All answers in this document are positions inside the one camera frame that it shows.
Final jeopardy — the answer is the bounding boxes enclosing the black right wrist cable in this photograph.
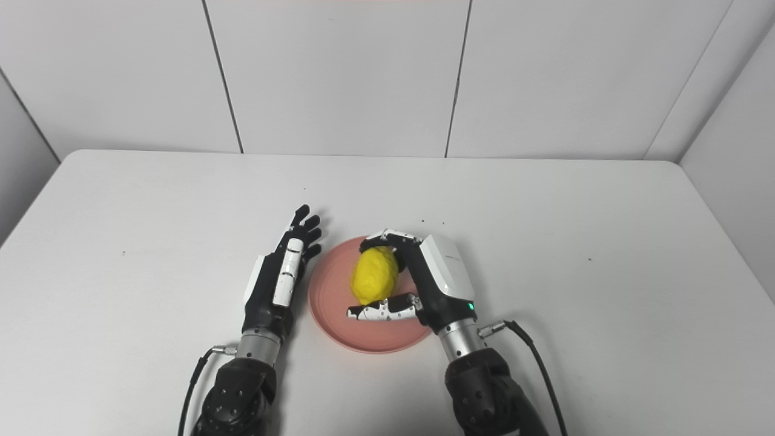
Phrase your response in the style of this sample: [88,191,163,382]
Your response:
[478,320,570,436]

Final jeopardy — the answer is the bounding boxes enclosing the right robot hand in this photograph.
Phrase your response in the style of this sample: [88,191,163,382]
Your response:
[347,229,477,334]

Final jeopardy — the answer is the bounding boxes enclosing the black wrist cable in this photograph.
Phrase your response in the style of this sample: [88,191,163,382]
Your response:
[478,320,570,436]
[177,345,238,436]

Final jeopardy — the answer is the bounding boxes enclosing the pink plate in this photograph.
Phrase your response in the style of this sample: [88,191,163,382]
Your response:
[308,236,433,354]

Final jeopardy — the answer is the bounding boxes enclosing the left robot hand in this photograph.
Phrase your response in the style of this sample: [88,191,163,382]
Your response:
[242,205,323,343]

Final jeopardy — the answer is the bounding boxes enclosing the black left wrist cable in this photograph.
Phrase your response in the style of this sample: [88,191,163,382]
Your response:
[177,345,238,436]

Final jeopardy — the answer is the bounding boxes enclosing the yellow lemon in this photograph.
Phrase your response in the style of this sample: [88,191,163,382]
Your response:
[351,246,400,306]

